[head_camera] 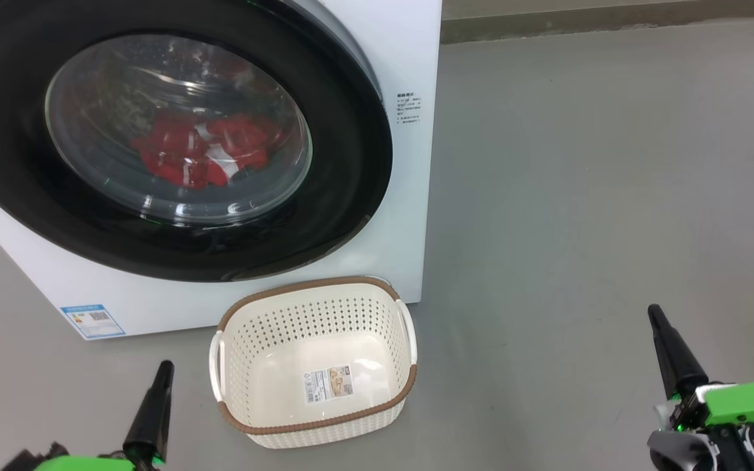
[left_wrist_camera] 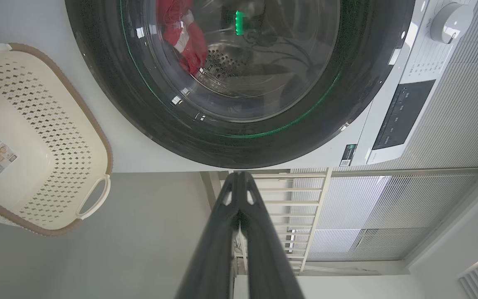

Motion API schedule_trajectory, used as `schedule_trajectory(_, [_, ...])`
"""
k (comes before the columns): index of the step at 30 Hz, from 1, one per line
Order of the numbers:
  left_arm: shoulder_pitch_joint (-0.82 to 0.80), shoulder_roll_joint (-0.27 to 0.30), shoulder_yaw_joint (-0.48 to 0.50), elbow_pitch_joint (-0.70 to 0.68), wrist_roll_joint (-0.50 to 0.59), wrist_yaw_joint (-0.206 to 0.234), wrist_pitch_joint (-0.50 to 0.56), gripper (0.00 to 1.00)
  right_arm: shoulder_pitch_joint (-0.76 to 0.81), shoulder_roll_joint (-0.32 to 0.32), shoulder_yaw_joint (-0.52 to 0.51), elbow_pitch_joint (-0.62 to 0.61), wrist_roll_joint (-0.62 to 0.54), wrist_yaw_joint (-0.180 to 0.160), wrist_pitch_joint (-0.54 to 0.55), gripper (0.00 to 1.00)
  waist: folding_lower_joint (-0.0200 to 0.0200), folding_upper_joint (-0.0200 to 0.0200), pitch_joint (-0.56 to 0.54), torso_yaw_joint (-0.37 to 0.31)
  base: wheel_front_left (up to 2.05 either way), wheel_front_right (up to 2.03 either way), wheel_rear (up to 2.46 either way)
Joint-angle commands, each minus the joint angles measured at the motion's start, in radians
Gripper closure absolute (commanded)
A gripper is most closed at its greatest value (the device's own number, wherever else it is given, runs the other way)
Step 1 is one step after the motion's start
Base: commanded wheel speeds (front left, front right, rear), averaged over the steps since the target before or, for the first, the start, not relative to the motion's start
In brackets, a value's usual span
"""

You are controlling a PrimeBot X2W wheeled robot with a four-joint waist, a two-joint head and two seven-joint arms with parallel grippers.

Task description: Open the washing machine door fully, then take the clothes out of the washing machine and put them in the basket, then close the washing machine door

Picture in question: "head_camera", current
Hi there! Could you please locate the white product label sticker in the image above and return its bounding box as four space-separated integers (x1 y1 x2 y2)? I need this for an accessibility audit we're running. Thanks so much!
304 365 354 404

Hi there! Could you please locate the white front-load washing machine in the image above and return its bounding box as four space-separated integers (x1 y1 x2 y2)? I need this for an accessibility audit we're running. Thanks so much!
0 0 443 341

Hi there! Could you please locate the cream perforated basket brown rim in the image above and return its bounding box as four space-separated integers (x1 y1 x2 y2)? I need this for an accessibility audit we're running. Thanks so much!
208 275 418 449

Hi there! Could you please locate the dark round glass washer door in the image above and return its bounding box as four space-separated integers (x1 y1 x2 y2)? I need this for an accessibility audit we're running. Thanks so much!
0 0 394 283

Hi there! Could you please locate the blue energy label sticker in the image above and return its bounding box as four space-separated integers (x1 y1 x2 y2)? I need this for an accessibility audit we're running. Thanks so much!
60 304 126 340

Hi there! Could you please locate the red and white garment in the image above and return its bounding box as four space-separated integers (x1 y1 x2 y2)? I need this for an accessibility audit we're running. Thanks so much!
130 108 286 190

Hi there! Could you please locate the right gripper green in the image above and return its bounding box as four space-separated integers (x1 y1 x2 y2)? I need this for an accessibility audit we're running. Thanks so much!
647 304 754 434

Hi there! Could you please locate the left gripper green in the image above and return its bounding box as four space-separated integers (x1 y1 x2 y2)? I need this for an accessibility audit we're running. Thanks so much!
33 360 175 471

